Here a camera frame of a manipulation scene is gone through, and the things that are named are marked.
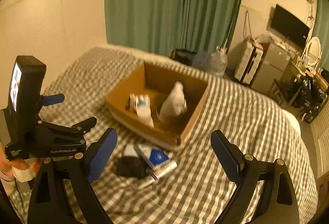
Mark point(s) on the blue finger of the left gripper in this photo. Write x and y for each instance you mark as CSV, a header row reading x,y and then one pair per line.
x,y
52,99

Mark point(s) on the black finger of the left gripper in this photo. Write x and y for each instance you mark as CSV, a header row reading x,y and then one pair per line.
x,y
85,126

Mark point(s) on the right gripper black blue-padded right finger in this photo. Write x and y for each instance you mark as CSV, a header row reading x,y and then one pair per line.
x,y
277,202

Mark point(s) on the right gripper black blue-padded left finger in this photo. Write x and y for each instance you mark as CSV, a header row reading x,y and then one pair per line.
x,y
49,202

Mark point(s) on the small white blue bottles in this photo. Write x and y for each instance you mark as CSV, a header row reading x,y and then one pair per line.
x,y
141,105

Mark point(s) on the small black pouch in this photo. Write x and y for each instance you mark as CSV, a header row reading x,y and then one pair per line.
x,y
131,166

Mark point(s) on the blue white packet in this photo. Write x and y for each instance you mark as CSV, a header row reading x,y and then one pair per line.
x,y
153,156

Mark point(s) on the white tube with cap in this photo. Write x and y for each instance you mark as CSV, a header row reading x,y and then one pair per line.
x,y
156,175

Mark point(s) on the white round tape ring container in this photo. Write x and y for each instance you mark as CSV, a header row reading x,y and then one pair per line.
x,y
170,119

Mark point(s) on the person's left hand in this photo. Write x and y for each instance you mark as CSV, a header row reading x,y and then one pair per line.
x,y
7,177

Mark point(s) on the grey checkered bed quilt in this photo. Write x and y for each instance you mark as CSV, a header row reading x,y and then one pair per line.
x,y
126,140

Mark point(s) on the brown cardboard box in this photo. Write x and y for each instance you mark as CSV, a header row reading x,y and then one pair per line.
x,y
157,82

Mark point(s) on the white louvered wardrobe door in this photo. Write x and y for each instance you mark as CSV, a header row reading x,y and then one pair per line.
x,y
320,131

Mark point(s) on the wooden stool chair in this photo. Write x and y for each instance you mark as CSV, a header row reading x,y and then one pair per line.
x,y
279,92

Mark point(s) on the black garbage bag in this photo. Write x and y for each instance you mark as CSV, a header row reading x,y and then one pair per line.
x,y
308,97

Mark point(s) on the black bag on floor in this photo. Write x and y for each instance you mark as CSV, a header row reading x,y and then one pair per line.
x,y
183,56

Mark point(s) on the green curtain left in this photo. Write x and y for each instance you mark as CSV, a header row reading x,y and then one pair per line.
x,y
160,26

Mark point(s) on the green curtain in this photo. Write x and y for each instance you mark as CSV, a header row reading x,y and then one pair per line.
x,y
321,30
160,26

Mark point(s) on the grey mini fridge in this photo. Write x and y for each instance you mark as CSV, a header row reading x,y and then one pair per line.
x,y
273,63

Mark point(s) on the clear large water jug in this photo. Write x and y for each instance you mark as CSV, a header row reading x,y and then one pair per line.
x,y
218,61

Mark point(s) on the white hard suitcase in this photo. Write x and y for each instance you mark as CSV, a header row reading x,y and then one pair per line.
x,y
249,61

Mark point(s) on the white oval vanity mirror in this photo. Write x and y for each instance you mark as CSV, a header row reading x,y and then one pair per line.
x,y
312,52

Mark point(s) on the green curtain right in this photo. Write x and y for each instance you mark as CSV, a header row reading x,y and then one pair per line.
x,y
321,30

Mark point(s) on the black wall television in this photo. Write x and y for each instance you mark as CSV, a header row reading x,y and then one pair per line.
x,y
290,26

